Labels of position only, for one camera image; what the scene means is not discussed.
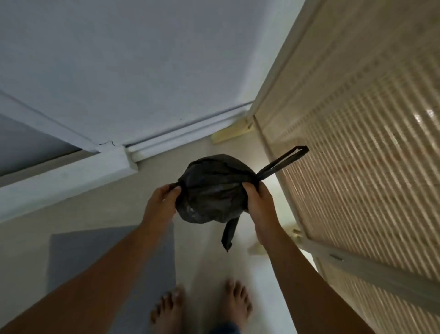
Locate person's right foot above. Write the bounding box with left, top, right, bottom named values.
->
left=220, top=279, right=253, bottom=331

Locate grey floor mat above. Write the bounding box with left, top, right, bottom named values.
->
left=47, top=222, right=177, bottom=334

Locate person's left forearm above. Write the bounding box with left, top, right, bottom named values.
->
left=0, top=222, right=172, bottom=334

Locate black plastic garbage bag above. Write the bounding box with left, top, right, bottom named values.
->
left=175, top=145, right=309, bottom=253

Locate person's right hand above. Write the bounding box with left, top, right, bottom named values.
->
left=242, top=181, right=289, bottom=247

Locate person's right forearm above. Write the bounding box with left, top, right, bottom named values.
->
left=261, top=230, right=376, bottom=334

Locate person's left foot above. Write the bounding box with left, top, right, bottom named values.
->
left=150, top=284, right=186, bottom=334

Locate person's foot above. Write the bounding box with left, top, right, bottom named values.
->
left=150, top=284, right=186, bottom=334
left=220, top=279, right=253, bottom=331

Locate white baseboard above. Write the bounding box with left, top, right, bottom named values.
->
left=124, top=102, right=254, bottom=163

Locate white door frame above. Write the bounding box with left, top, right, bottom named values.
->
left=0, top=90, right=139, bottom=223

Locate person's left hand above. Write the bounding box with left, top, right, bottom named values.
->
left=141, top=184, right=182, bottom=230

